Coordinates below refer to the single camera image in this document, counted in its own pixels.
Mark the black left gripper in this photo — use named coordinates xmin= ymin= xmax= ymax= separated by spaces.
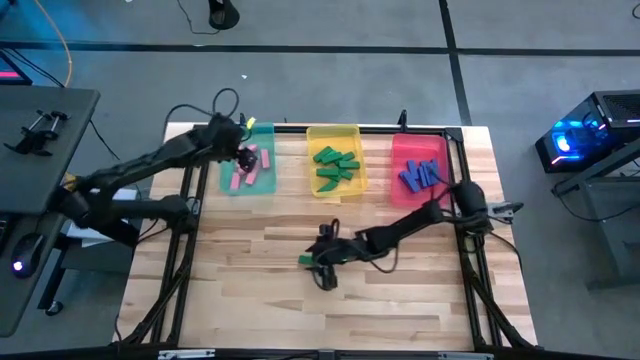
xmin=207 ymin=113 xmax=258 ymax=174

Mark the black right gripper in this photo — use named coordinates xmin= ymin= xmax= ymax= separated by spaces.
xmin=305 ymin=223 xmax=369 ymax=292

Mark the teal translucent plastic bin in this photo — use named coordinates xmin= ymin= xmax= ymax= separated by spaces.
xmin=219 ymin=122 xmax=278 ymax=196

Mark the yellow translucent plastic bin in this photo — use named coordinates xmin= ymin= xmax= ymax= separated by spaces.
xmin=305 ymin=124 xmax=369 ymax=199

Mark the black round stand base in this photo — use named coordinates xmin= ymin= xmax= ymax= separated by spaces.
xmin=207 ymin=0 xmax=241 ymax=31

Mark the red translucent plastic bin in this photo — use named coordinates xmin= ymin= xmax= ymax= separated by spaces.
xmin=391 ymin=133 xmax=451 ymax=209

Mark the white printed paper sheet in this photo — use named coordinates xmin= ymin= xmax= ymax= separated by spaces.
xmin=66 ymin=187 xmax=136 ymax=250

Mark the black side desk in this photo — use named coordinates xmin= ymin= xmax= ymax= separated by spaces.
xmin=0 ymin=84 xmax=144 ymax=339

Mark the black screw clamp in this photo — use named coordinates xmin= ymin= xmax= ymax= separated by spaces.
xmin=3 ymin=109 xmax=72 ymax=158

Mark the black computer mouse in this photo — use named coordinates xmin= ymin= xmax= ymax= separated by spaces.
xmin=10 ymin=232 xmax=46 ymax=280

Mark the dark monitor corner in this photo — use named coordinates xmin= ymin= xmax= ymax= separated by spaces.
xmin=0 ymin=49 xmax=34 ymax=87

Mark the grey metal stand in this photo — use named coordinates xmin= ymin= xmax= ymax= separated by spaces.
xmin=552 ymin=134 xmax=640 ymax=291

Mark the black lit computer tower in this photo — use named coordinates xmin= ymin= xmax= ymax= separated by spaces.
xmin=534 ymin=89 xmax=640 ymax=175

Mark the black aluminium table frame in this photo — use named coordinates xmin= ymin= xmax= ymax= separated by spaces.
xmin=110 ymin=122 xmax=537 ymax=351

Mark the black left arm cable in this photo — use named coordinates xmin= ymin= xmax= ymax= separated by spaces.
xmin=163 ymin=88 xmax=241 ymax=132

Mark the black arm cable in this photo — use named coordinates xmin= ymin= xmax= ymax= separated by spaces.
xmin=163 ymin=88 xmax=241 ymax=132
xmin=309 ymin=219 xmax=401 ymax=291

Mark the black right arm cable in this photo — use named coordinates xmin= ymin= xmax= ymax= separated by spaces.
xmin=309 ymin=219 xmax=401 ymax=291

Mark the thin black floor cable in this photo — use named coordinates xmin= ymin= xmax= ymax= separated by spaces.
xmin=175 ymin=0 xmax=221 ymax=36

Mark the silver table edge bracket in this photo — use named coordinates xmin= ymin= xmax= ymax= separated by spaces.
xmin=157 ymin=349 xmax=216 ymax=360
xmin=437 ymin=351 xmax=495 ymax=360

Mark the orange floor cable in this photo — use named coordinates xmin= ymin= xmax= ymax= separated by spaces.
xmin=32 ymin=0 xmax=74 ymax=89

